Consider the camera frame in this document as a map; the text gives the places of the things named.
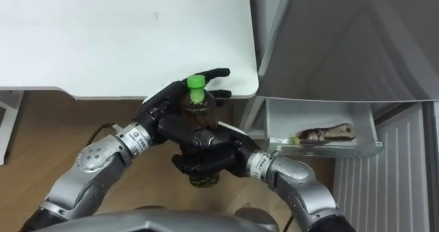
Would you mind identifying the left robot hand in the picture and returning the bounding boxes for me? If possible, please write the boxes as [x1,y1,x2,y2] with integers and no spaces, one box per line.
[135,67,233,146]

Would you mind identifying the white desk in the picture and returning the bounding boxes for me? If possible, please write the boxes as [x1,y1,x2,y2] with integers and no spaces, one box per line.
[0,0,260,166]

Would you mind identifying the robot body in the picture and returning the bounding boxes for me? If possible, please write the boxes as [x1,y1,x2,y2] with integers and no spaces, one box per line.
[33,206,281,232]

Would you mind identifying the grey fridge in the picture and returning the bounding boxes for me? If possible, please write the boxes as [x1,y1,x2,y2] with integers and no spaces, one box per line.
[239,0,439,232]

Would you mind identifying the brown bottle with green cap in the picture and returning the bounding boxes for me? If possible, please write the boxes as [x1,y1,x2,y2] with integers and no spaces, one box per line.
[178,74,221,189]

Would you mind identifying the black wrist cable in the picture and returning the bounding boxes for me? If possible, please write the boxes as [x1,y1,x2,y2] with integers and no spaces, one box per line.
[84,122,118,147]

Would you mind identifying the open fridge door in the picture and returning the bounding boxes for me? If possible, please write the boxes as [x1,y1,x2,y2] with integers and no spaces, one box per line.
[263,97,439,232]

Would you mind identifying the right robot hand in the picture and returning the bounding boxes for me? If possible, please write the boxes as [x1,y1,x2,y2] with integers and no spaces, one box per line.
[158,113,261,178]

